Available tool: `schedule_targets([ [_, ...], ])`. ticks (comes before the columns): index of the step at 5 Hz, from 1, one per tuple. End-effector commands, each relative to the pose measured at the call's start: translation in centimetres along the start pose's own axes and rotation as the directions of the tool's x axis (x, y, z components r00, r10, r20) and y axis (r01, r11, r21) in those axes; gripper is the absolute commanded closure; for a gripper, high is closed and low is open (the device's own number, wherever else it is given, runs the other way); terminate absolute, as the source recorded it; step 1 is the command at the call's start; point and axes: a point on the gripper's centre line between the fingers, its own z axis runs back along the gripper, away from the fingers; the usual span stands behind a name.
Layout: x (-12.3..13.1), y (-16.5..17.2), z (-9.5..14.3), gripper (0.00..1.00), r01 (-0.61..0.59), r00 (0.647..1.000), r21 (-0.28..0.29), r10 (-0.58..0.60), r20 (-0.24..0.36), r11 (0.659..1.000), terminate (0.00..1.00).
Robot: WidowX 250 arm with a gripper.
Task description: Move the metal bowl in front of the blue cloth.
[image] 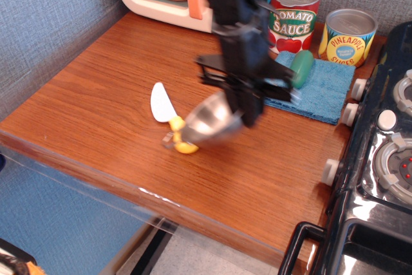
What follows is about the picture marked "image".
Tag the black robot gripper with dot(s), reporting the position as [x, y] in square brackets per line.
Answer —
[245, 68]

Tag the steel bowl with wire handles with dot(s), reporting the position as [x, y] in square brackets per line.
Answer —
[212, 122]

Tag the yellow handled toy knife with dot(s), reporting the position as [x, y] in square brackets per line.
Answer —
[163, 111]

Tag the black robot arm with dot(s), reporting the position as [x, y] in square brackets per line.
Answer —
[244, 70]

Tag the green toy pickle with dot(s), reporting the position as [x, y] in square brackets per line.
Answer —
[301, 66]

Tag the blue folded cloth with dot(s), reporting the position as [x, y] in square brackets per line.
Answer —
[323, 93]

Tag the white stove knob middle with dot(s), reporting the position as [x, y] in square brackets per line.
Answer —
[349, 114]

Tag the white stove knob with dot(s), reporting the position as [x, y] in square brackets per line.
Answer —
[329, 171]
[349, 114]
[358, 88]

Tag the white stove knob front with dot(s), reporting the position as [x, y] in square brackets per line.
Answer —
[329, 171]

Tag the tomato sauce can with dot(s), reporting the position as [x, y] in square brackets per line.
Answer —
[291, 26]

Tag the white stove knob rear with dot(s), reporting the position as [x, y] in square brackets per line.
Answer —
[358, 88]

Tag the pineapple slices can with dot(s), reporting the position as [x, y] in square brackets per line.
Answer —
[347, 37]

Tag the black toy stove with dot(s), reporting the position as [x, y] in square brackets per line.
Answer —
[368, 230]

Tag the orange object bottom left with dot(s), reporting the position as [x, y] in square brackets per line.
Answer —
[15, 266]

